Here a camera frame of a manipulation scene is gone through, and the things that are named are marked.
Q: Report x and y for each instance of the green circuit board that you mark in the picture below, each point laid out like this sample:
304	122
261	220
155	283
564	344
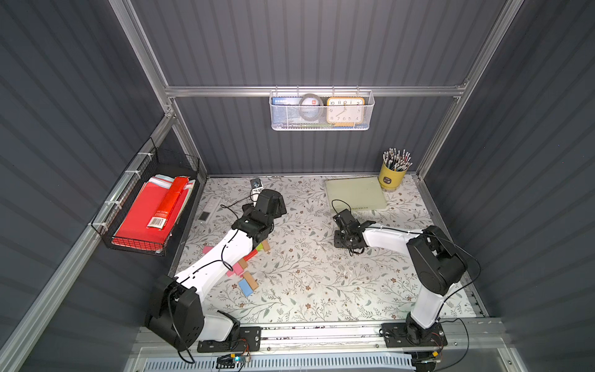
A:
232	361

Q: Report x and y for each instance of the blue block front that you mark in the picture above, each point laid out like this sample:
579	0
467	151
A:
245	287

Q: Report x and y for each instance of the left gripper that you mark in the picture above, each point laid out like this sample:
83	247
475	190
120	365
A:
253	230

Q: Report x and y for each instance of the white wire wall basket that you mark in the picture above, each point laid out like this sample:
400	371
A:
284	109

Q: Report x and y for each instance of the black wire side basket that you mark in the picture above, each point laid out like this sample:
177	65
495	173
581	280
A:
155	161

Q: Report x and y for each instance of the tan block middle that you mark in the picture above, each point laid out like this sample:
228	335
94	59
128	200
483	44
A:
243	264

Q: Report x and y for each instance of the tan wooden block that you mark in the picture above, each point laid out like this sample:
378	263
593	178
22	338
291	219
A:
266	245

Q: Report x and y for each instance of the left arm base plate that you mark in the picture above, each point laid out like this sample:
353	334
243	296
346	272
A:
244	338

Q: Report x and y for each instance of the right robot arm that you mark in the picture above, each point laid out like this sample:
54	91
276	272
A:
439	263

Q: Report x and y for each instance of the yellow square clock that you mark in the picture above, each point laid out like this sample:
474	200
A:
345	111

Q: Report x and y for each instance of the grey tape roll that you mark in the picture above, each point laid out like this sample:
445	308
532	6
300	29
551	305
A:
309	108

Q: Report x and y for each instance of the red long box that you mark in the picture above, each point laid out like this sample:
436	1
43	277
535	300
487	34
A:
160	217

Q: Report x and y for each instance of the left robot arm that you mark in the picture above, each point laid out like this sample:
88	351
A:
175	310

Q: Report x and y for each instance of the red block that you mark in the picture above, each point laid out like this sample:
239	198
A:
251	255

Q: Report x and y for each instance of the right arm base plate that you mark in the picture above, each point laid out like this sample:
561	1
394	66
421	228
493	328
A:
403	334

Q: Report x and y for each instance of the red folder stack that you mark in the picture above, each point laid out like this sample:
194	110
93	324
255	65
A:
133	233

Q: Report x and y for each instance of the pale green workspace book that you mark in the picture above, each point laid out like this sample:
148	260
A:
356	194

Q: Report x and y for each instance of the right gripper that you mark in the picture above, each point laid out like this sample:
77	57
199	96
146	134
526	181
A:
344	235

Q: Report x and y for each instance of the tan block front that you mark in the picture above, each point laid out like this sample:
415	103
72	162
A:
250	280

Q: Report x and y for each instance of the yellow pen cup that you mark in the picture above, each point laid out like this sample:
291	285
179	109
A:
395	164

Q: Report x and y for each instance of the white remote control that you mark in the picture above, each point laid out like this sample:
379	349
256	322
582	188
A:
209	210

